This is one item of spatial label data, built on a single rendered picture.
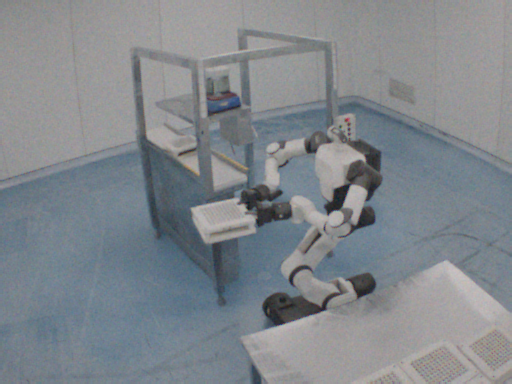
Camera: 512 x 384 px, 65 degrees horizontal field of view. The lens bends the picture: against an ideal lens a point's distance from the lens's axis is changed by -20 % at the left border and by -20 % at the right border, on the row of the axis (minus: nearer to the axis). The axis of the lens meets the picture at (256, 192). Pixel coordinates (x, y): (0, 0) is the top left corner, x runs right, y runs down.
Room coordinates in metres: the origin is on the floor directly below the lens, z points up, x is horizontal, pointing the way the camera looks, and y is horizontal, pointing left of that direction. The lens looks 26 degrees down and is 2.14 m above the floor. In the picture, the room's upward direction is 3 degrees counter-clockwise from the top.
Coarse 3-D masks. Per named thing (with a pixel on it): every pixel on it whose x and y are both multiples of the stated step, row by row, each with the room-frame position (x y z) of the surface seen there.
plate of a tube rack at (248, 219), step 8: (232, 200) 2.19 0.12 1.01; (192, 208) 2.12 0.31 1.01; (240, 208) 2.10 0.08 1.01; (200, 216) 2.04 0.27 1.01; (248, 216) 2.01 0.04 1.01; (200, 224) 1.97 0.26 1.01; (208, 224) 1.96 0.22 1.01; (216, 224) 1.96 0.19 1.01; (224, 224) 1.95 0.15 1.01; (232, 224) 1.95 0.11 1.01; (240, 224) 1.96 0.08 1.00; (208, 232) 1.91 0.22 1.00; (216, 232) 1.92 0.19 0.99
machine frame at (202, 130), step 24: (144, 48) 3.37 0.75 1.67; (240, 48) 4.03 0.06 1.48; (264, 48) 2.83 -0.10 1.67; (192, 72) 2.59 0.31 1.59; (192, 96) 2.61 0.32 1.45; (336, 96) 3.10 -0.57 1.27; (144, 120) 3.52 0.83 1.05; (144, 144) 3.51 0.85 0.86; (144, 168) 3.49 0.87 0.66; (216, 264) 2.57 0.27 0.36; (216, 288) 2.57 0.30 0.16
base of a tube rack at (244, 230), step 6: (192, 216) 2.12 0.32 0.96; (198, 228) 2.02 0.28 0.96; (234, 228) 1.99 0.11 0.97; (240, 228) 1.99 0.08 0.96; (246, 228) 1.98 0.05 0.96; (252, 228) 1.98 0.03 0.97; (216, 234) 1.95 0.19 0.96; (222, 234) 1.94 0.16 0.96; (228, 234) 1.94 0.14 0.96; (234, 234) 1.95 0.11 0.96; (240, 234) 1.96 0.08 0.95; (246, 234) 1.97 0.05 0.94; (204, 240) 1.91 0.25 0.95; (210, 240) 1.91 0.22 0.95; (216, 240) 1.92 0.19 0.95
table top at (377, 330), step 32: (384, 288) 1.61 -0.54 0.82; (416, 288) 1.57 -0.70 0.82; (448, 288) 1.53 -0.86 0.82; (480, 288) 1.49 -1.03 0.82; (320, 320) 1.45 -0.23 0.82; (352, 320) 1.42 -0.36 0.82; (384, 320) 1.39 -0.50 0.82; (416, 320) 1.36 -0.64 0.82; (448, 320) 1.32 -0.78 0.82; (480, 320) 1.27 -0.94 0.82; (256, 352) 1.28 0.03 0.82; (288, 352) 1.27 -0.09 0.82; (320, 352) 1.25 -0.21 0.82; (352, 352) 1.23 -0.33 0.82; (384, 352) 1.20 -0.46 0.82
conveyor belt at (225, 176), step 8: (160, 128) 3.87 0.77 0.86; (152, 136) 3.68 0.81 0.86; (160, 136) 3.66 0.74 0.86; (168, 136) 3.64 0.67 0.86; (176, 136) 3.62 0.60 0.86; (160, 144) 3.47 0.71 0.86; (184, 160) 3.11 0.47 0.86; (192, 160) 3.10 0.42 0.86; (216, 160) 3.07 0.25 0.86; (192, 168) 2.97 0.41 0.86; (216, 168) 2.94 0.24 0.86; (224, 168) 2.93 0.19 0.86; (232, 168) 2.92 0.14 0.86; (216, 176) 2.81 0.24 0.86; (224, 176) 2.81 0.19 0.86; (232, 176) 2.80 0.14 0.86; (240, 176) 2.79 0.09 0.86; (216, 184) 2.70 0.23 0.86; (224, 184) 2.72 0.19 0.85; (232, 184) 2.74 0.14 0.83
